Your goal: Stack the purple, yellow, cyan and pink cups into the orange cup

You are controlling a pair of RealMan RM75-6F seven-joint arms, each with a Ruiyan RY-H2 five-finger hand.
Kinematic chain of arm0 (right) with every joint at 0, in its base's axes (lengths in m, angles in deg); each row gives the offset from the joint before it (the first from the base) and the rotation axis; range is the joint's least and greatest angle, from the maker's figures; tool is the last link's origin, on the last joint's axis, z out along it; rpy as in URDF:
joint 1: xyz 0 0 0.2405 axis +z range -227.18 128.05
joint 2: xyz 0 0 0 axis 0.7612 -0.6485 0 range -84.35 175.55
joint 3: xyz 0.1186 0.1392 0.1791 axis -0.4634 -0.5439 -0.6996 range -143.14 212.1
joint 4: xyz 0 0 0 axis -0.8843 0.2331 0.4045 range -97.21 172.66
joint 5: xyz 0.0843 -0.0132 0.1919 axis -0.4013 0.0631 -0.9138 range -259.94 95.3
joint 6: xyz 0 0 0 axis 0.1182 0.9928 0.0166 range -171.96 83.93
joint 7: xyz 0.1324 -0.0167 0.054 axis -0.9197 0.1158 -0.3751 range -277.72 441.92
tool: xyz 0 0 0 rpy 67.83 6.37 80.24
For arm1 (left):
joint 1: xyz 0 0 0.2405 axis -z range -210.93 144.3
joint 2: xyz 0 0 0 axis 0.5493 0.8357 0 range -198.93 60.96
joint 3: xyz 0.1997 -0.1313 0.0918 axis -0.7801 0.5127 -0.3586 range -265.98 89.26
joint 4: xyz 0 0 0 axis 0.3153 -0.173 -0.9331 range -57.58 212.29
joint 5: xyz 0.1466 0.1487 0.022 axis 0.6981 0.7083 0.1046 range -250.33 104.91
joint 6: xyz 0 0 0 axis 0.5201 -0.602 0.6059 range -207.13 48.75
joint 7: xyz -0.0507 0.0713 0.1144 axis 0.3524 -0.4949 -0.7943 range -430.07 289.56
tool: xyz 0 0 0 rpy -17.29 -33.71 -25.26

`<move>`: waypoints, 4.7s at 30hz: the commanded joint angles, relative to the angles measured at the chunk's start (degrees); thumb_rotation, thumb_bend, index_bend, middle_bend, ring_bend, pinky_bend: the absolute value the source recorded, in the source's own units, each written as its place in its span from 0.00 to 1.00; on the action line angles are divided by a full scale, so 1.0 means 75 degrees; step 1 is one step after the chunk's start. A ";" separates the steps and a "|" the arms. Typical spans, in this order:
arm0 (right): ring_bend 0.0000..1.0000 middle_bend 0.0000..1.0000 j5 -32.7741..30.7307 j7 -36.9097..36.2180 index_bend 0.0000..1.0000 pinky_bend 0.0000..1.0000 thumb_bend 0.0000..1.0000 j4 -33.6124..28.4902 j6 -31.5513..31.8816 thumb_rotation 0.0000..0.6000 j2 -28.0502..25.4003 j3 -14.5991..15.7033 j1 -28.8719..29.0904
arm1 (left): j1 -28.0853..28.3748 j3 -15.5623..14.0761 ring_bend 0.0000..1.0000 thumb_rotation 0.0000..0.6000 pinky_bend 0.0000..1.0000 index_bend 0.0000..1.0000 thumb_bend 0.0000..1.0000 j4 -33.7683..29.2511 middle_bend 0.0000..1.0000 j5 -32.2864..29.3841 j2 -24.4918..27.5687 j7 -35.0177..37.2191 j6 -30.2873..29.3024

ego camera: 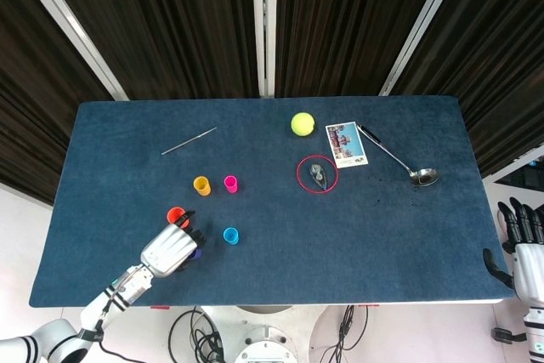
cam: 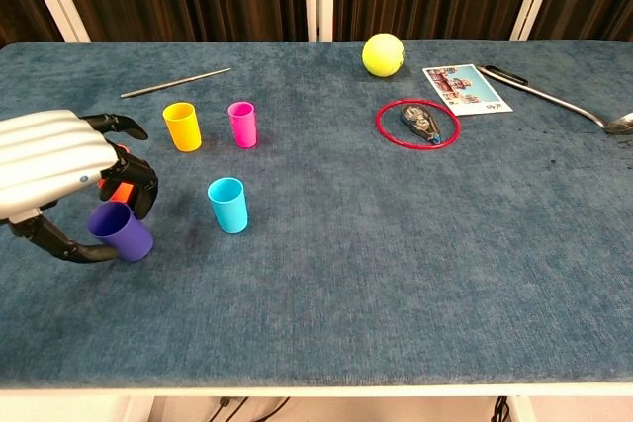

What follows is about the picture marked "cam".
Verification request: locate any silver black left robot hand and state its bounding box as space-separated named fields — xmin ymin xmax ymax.
xmin=0 ymin=109 xmax=160 ymax=265

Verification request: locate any purple plastic cup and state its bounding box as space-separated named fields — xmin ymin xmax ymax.
xmin=86 ymin=201 xmax=155 ymax=264

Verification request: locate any yellow plastic cup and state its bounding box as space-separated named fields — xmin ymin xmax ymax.
xmin=162 ymin=101 xmax=203 ymax=152

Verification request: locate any cyan plastic cup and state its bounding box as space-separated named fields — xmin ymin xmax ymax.
xmin=207 ymin=176 xmax=249 ymax=235

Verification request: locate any pink plastic cup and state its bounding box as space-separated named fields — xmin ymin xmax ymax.
xmin=227 ymin=101 xmax=258 ymax=149

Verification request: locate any orange plastic cup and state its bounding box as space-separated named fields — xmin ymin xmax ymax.
xmin=96 ymin=177 xmax=136 ymax=206

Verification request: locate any thin metal rod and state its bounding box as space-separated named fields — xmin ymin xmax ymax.
xmin=120 ymin=67 xmax=232 ymax=99

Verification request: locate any white table leg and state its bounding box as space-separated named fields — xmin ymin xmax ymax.
xmin=122 ymin=395 xmax=155 ymax=422
xmin=507 ymin=395 xmax=538 ymax=422

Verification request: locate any blue velvet table cloth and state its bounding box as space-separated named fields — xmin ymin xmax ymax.
xmin=0 ymin=40 xmax=633 ymax=388

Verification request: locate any yellow-green tennis ball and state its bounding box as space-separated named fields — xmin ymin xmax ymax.
xmin=361 ymin=33 xmax=406 ymax=78

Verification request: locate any clear correction tape dispenser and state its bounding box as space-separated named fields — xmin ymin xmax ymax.
xmin=399 ymin=104 xmax=444 ymax=145

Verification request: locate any picture postcard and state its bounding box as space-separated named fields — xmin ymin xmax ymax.
xmin=421 ymin=63 xmax=514 ymax=118

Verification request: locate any red thin ring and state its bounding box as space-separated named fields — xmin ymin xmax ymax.
xmin=375 ymin=98 xmax=461 ymax=150

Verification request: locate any metal ladle with black handle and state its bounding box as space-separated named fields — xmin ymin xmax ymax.
xmin=477 ymin=64 xmax=633 ymax=135

